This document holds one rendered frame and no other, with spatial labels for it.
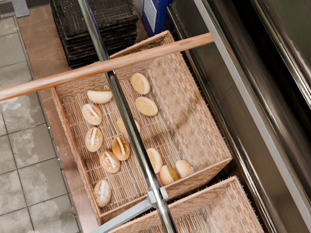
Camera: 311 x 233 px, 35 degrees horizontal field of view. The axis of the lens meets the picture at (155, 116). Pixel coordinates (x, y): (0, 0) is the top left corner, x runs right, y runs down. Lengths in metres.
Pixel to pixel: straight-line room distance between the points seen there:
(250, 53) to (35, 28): 1.24
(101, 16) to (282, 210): 0.97
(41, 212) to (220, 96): 1.19
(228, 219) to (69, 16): 0.94
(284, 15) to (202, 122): 0.71
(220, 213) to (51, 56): 0.95
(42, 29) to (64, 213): 0.87
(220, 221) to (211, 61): 0.56
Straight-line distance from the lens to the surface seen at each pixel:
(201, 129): 1.76
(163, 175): 1.81
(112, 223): 1.34
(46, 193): 2.47
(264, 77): 1.14
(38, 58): 2.11
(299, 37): 1.11
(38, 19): 2.23
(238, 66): 1.10
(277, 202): 1.48
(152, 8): 2.00
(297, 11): 1.12
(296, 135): 1.09
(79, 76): 1.33
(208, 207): 1.81
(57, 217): 2.43
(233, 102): 1.55
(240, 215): 1.66
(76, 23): 1.89
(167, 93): 1.92
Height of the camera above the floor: 2.34
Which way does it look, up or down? 64 degrees down
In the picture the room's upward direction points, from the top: 11 degrees clockwise
